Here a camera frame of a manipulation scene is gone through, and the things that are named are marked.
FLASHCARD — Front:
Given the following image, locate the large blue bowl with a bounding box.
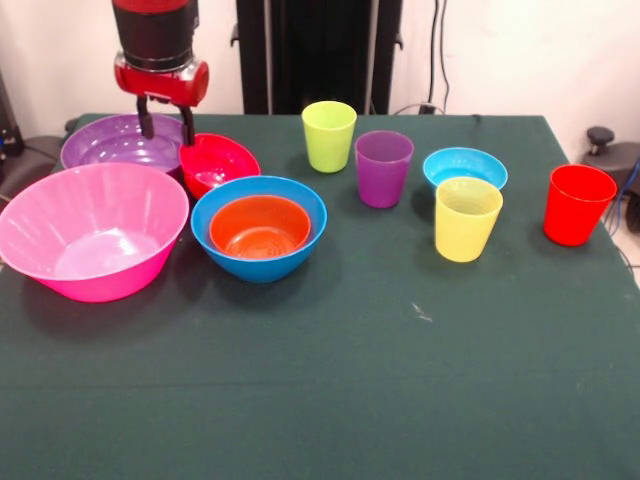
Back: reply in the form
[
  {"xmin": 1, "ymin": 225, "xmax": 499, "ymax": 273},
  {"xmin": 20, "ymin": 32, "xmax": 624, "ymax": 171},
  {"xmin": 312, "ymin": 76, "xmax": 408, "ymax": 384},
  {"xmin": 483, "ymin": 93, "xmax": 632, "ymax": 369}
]
[{"xmin": 190, "ymin": 176, "xmax": 329, "ymax": 285}]

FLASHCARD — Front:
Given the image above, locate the dark green table cloth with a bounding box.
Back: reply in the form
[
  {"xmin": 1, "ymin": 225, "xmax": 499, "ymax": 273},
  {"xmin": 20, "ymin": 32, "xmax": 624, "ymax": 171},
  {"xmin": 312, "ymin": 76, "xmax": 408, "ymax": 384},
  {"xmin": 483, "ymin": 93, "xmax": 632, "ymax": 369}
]
[{"xmin": 0, "ymin": 112, "xmax": 640, "ymax": 480}]

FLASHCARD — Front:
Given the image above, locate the black knob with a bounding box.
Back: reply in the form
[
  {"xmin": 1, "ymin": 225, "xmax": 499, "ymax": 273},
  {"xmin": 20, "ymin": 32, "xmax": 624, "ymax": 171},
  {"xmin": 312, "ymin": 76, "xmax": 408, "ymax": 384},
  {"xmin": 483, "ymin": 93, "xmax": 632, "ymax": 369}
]
[{"xmin": 586, "ymin": 126, "xmax": 615, "ymax": 155}]

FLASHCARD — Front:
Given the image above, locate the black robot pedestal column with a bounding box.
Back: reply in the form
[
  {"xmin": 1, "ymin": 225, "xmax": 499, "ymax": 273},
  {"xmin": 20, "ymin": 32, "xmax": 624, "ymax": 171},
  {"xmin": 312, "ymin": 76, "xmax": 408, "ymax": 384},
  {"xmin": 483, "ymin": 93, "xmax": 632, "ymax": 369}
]
[{"xmin": 230, "ymin": 0, "xmax": 404, "ymax": 116}]

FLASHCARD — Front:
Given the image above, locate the small crimson bowl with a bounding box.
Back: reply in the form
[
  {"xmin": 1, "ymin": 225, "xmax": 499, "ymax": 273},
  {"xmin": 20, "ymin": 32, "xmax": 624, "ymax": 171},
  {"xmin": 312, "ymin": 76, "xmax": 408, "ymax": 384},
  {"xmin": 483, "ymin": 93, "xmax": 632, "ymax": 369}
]
[{"xmin": 178, "ymin": 132, "xmax": 262, "ymax": 201}]

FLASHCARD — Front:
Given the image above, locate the yellow cup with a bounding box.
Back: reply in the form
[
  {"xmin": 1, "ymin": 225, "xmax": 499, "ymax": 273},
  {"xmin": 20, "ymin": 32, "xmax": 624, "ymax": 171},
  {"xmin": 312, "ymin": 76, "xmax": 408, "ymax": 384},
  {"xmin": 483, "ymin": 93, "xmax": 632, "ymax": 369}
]
[{"xmin": 434, "ymin": 177, "xmax": 504, "ymax": 263}]

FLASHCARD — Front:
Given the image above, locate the green cup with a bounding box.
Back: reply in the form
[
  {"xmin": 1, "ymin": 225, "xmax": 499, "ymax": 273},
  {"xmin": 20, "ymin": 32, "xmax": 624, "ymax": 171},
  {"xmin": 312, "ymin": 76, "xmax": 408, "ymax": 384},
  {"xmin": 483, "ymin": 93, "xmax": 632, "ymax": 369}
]
[{"xmin": 301, "ymin": 100, "xmax": 358, "ymax": 174}]

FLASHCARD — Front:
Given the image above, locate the large purple bowl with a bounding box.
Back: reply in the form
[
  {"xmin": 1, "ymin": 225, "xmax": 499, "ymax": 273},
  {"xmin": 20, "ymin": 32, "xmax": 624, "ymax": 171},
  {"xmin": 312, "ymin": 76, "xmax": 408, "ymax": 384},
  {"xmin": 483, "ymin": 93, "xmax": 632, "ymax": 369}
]
[{"xmin": 60, "ymin": 113, "xmax": 189, "ymax": 177}]

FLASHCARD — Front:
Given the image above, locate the black wall cable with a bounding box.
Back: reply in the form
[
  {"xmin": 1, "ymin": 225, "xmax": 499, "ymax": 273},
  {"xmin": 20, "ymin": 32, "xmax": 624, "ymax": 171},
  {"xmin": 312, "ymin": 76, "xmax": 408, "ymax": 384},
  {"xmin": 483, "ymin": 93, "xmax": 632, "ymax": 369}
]
[{"xmin": 428, "ymin": 0, "xmax": 451, "ymax": 114}]

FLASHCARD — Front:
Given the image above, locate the small orange bowl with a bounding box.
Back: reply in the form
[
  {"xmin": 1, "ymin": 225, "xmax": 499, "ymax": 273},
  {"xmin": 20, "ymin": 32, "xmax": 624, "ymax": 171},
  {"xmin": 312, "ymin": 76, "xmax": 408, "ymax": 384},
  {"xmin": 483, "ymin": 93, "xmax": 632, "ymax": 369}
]
[{"xmin": 208, "ymin": 195, "xmax": 313, "ymax": 261}]

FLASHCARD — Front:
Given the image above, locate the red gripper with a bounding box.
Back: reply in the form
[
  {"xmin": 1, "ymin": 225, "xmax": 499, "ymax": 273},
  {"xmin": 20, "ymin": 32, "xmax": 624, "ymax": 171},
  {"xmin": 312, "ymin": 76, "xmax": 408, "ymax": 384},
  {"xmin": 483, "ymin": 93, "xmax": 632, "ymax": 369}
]
[{"xmin": 113, "ymin": 52, "xmax": 210, "ymax": 148}]

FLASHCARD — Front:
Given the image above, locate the red cup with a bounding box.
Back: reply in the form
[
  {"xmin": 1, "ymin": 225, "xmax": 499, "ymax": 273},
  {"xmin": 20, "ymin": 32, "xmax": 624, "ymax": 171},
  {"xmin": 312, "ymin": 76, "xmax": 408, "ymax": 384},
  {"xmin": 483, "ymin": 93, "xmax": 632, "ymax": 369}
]
[{"xmin": 543, "ymin": 164, "xmax": 619, "ymax": 247}]

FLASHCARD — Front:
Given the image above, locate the black equipment box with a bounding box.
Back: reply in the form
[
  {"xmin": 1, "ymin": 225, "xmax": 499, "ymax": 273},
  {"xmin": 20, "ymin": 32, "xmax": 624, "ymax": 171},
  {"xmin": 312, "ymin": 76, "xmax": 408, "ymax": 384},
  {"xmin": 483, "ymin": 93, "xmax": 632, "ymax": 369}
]
[{"xmin": 0, "ymin": 69, "xmax": 24, "ymax": 161}]

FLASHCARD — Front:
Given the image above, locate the large pink bowl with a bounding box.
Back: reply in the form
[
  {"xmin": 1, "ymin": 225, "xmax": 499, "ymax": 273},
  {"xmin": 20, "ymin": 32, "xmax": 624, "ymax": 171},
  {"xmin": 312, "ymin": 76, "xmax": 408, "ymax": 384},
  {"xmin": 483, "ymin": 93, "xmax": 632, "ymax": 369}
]
[{"xmin": 0, "ymin": 162, "xmax": 191, "ymax": 304}]

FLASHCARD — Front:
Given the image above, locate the purple cup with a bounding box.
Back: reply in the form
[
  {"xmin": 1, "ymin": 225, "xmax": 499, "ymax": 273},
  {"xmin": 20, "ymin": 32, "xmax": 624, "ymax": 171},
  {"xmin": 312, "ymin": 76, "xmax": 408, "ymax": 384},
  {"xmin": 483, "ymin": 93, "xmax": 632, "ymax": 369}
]
[{"xmin": 354, "ymin": 130, "xmax": 415, "ymax": 210}]

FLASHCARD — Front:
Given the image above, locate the black pedestal leg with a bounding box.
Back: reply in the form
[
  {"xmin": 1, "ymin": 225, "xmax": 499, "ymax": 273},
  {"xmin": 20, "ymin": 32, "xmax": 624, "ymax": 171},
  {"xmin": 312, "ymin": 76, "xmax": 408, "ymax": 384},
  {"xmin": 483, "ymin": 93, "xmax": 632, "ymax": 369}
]
[
  {"xmin": 581, "ymin": 142, "xmax": 640, "ymax": 211},
  {"xmin": 0, "ymin": 135, "xmax": 66, "ymax": 201}
]

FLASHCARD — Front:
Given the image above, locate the small light blue bowl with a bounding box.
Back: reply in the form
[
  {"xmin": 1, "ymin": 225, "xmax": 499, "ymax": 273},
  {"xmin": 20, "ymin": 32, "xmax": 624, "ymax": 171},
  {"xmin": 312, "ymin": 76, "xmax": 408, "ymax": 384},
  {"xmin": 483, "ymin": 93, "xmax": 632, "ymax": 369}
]
[{"xmin": 422, "ymin": 147, "xmax": 509, "ymax": 194}]

